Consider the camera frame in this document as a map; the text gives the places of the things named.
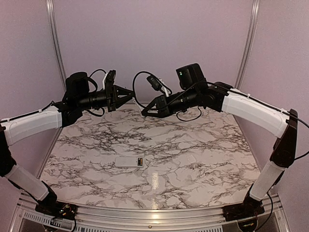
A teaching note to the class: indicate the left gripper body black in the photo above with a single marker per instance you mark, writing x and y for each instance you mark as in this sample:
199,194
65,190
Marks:
111,100

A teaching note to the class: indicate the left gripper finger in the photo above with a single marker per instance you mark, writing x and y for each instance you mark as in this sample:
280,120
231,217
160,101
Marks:
120,100
121,91

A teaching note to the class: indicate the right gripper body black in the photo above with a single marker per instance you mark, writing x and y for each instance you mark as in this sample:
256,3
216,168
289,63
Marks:
172,108

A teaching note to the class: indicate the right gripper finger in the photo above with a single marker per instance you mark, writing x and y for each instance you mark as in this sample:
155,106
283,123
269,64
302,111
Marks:
157,114
153,106

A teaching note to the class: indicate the white battery cover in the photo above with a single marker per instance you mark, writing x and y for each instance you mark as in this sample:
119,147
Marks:
191,159

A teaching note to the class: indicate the white remote control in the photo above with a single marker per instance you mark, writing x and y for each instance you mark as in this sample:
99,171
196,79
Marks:
127,162

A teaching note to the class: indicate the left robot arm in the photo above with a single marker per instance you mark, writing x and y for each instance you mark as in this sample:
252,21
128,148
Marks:
82,94

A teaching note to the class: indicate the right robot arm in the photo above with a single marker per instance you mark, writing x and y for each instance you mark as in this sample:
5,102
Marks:
221,97

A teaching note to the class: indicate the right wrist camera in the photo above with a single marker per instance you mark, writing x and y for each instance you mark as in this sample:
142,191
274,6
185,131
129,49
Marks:
158,85

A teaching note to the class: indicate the left aluminium frame post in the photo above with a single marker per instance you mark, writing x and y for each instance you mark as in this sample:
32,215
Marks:
52,21

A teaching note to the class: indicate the aluminium frame post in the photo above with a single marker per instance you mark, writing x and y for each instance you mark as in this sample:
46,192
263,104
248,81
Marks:
248,43
52,21

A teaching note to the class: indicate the right aluminium frame post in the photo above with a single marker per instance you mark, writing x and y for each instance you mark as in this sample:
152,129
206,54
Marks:
248,43

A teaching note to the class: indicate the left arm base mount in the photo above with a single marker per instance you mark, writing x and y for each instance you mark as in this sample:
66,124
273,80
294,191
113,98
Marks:
58,209

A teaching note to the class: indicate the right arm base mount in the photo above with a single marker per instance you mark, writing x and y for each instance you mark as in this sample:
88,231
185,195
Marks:
243,210

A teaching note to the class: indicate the front aluminium rail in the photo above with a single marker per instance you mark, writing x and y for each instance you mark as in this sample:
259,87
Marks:
103,219

